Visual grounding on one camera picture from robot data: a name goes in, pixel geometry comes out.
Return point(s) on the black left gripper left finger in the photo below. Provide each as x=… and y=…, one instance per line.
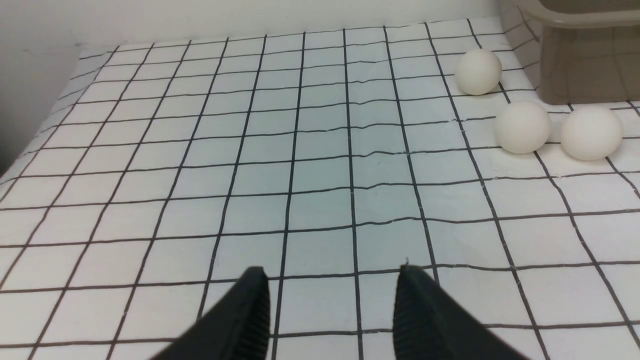
x=237, y=327

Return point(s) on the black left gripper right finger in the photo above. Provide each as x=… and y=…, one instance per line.
x=430, y=325

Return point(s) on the white ball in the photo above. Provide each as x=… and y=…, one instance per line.
x=591, y=133
x=478, y=72
x=522, y=127

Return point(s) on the white grid-pattern tablecloth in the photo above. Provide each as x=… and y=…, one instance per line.
x=329, y=159

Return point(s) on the grey-brown plastic bin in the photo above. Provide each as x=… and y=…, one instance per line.
x=576, y=51

